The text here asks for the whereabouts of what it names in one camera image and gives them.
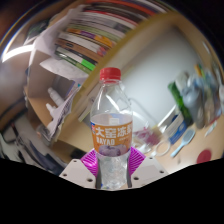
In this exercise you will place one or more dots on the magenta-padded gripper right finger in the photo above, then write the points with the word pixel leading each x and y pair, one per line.
pixel 148 170

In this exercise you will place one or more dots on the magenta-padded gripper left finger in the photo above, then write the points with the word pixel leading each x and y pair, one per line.
pixel 76 170

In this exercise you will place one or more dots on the wooden shelf unit with books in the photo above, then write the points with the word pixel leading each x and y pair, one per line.
pixel 133 43

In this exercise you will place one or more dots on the blue and white box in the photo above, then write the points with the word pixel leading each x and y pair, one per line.
pixel 176 128

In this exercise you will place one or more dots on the light blue hair brush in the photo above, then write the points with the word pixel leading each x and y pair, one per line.
pixel 187 136

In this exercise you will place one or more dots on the clear red-capped drink bottle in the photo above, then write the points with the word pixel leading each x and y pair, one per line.
pixel 111 133

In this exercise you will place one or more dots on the magenta drink carton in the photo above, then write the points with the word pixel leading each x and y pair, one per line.
pixel 146 137

